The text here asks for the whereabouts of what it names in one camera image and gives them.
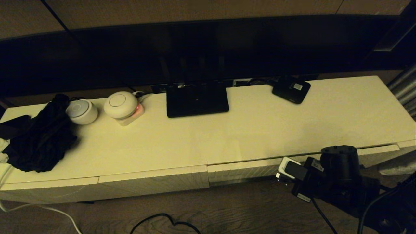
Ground pink white charging base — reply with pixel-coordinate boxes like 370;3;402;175
114;103;145;127

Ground black flat case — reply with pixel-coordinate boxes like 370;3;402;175
0;115;32;141

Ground dark angled frame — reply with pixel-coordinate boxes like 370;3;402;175
363;0;416;70

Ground black router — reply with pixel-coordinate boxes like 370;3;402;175
159;56;230;119

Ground silver vertical tubes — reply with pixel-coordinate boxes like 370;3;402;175
387;64;416;121

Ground black television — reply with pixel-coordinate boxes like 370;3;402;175
0;15;416;98

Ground black floor cable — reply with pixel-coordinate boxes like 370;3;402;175
130;214;202;234

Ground black set-top box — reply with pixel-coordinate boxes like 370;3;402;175
272;76;311;105

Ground thick white cable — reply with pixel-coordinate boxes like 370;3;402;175
0;164;82;234

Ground white pull-out drawer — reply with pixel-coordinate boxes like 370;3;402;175
207;144;401;184

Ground grey fuzzy rug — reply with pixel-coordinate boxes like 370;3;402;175
379;159;416;176

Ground small white round speaker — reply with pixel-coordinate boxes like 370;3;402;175
66;99;98;126

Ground black crumpled cloth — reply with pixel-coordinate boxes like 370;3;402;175
3;94;78;174

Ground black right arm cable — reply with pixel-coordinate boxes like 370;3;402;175
310;198;338;234

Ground large white round device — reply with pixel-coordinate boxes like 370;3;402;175
104;92;139;120

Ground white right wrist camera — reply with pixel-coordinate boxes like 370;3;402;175
276;157;308;181

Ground white TV cabinet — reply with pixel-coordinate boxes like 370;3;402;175
0;75;416;205

